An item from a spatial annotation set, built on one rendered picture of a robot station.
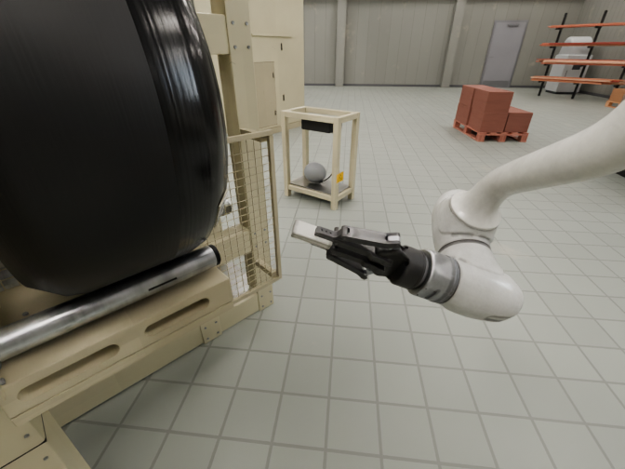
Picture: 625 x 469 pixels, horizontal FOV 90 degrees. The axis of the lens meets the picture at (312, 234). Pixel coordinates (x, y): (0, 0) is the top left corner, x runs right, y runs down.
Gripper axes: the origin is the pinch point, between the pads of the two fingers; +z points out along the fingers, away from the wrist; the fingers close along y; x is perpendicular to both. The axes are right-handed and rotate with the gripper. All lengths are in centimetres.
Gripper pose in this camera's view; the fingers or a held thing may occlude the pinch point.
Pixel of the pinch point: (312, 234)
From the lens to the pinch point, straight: 53.6
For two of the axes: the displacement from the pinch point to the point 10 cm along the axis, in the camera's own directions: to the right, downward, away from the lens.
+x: 1.4, -7.6, 6.3
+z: -9.3, -3.2, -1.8
